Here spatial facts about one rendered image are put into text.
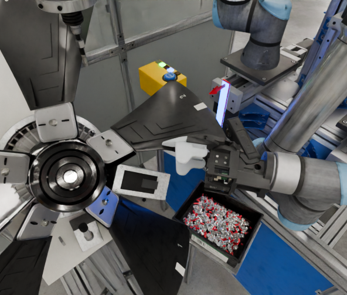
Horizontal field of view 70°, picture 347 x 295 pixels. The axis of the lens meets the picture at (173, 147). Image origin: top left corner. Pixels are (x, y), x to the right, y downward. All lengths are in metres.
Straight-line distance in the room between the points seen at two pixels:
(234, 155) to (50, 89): 0.35
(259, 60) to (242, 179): 0.66
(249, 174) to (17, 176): 0.41
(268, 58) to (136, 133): 0.67
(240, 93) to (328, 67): 0.51
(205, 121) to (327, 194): 0.28
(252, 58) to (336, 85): 0.56
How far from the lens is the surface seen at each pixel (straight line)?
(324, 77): 0.53
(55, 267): 0.79
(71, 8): 0.34
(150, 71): 0.94
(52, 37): 0.51
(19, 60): 0.55
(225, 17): 1.02
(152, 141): 0.51
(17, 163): 0.49
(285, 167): 0.48
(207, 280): 1.62
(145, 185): 0.65
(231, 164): 0.46
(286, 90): 1.15
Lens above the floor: 1.56
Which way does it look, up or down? 49 degrees down
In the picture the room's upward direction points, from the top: straight up
